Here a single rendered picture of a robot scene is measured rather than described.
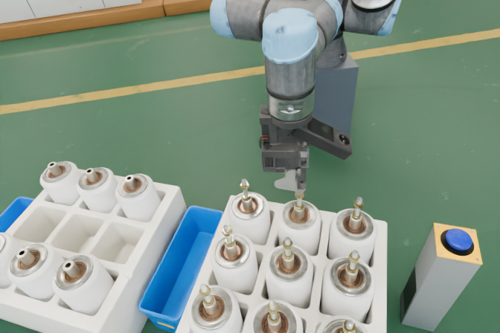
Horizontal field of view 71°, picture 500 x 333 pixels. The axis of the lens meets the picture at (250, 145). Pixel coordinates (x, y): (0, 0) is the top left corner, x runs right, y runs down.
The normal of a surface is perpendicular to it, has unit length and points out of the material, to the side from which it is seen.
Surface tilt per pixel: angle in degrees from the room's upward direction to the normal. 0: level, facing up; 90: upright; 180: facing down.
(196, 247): 0
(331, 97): 90
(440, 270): 90
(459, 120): 0
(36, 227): 90
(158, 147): 0
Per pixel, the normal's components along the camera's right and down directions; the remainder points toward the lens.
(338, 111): 0.14, 0.66
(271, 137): -0.07, 0.69
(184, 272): -0.09, -0.73
